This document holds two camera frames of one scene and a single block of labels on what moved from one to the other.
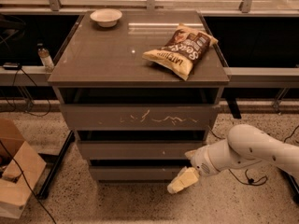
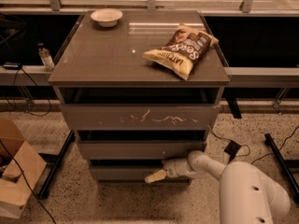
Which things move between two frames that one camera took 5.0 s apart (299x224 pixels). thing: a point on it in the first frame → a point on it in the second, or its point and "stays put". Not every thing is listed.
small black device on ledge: x=10 y=65 stays put
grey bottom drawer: x=135 y=174 stays put
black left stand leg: x=56 y=161 stays put
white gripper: x=201 y=161 → x=173 y=169
